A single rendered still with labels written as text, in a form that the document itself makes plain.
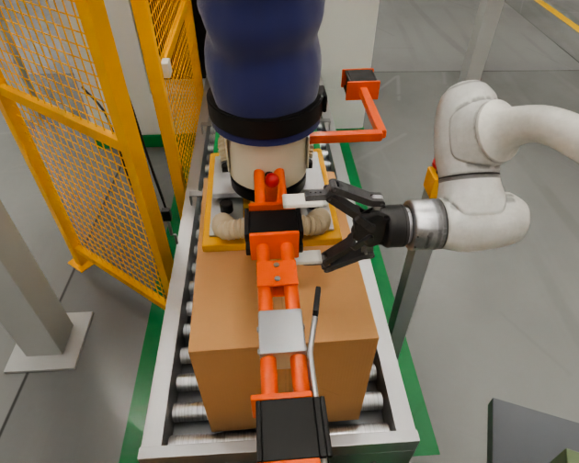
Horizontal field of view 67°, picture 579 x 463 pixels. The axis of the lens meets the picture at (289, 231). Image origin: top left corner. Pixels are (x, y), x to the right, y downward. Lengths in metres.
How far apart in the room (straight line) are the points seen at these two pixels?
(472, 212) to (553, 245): 2.10
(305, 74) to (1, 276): 1.41
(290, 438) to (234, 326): 0.48
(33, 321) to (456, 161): 1.73
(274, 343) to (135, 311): 1.73
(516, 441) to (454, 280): 1.37
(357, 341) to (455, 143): 0.45
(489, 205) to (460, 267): 1.73
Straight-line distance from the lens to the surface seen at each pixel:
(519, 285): 2.56
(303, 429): 0.54
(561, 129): 0.72
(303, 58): 0.80
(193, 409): 1.34
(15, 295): 1.96
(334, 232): 0.92
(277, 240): 0.72
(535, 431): 1.21
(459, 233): 0.79
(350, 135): 1.01
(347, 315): 0.99
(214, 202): 1.00
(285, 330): 0.61
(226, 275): 1.07
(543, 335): 2.40
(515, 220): 0.82
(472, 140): 0.78
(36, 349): 2.26
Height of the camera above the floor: 1.75
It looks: 43 degrees down
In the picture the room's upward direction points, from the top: straight up
